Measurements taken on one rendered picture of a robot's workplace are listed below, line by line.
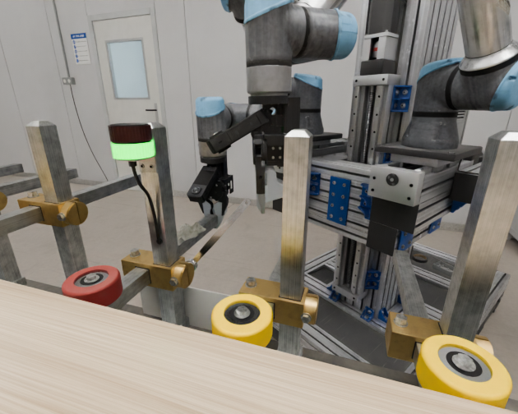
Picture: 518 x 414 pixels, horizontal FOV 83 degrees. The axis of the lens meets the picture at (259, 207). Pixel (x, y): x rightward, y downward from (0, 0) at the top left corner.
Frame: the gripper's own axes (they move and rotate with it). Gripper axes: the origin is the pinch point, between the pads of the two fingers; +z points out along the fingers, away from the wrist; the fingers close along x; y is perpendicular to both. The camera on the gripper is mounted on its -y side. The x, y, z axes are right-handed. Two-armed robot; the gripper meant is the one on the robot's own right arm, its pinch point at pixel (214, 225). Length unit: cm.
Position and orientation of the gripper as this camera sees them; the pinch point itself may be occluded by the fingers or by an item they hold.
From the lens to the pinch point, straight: 86.4
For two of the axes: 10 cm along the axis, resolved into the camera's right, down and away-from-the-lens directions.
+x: -9.5, -1.0, 2.9
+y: 3.1, -3.4, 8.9
